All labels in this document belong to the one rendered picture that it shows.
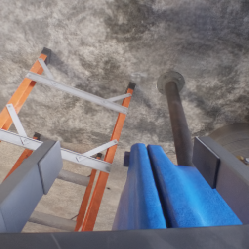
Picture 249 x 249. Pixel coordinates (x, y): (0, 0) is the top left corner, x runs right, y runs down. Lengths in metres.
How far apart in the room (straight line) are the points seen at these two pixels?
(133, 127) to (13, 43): 0.79
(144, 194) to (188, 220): 0.05
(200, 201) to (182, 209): 0.05
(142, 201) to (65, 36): 0.85
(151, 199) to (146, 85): 0.82
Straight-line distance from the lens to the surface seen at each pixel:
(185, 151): 0.58
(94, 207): 0.61
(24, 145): 0.67
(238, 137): 1.17
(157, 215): 0.18
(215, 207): 0.24
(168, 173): 0.26
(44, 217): 0.96
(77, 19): 0.91
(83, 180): 1.16
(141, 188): 0.22
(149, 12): 0.86
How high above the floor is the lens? 0.85
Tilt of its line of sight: 48 degrees down
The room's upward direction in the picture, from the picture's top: 173 degrees counter-clockwise
